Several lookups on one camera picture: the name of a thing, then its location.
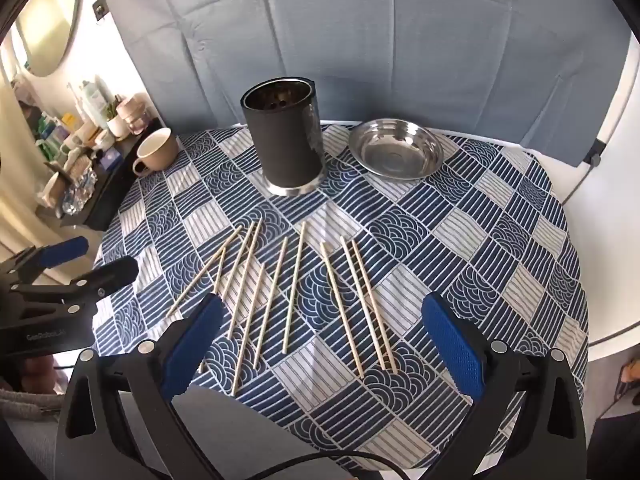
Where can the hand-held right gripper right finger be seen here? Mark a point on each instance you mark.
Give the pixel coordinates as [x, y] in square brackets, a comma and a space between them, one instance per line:
[454, 347]

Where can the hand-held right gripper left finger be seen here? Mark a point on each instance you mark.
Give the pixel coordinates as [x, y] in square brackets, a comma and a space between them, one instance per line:
[192, 347]

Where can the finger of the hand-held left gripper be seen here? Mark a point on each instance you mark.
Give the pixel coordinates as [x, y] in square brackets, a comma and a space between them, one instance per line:
[112, 271]
[65, 251]

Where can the bunch of wooden chopsticks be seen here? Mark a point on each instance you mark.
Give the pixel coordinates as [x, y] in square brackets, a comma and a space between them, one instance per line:
[294, 285]

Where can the black steel utensil holder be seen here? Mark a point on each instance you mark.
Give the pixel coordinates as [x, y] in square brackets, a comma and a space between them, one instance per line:
[280, 140]

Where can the person's left hand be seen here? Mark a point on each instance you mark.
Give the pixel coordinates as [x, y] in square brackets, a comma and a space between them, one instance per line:
[39, 372]

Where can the dark side shelf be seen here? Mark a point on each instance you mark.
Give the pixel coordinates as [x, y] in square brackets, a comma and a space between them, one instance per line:
[107, 185]

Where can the blue patterned tablecloth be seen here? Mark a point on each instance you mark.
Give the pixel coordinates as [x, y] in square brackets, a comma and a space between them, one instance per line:
[450, 235]

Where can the cluster of toiletry bottles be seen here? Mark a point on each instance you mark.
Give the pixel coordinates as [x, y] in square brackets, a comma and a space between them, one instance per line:
[65, 135]

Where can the beige ceramic cup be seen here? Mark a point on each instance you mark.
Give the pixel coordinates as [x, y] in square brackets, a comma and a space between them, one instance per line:
[157, 152]

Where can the small potted plant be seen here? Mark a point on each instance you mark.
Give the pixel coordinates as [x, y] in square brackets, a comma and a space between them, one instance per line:
[117, 120]

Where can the pink glass jar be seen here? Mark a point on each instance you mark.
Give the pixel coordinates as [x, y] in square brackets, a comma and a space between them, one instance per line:
[136, 114]

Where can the stainless steel bowl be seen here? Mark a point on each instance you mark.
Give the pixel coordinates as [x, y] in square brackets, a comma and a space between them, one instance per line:
[395, 152]

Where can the black backdrop clamp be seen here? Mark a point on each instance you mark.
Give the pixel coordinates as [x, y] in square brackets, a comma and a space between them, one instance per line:
[595, 153]

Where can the grey-blue backdrop cloth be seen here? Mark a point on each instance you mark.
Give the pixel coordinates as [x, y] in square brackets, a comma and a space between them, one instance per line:
[350, 35]

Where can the oval wall mirror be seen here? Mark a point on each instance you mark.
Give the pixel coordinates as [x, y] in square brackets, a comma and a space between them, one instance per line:
[50, 15]

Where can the wall socket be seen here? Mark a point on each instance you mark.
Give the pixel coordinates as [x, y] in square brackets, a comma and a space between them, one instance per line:
[100, 9]

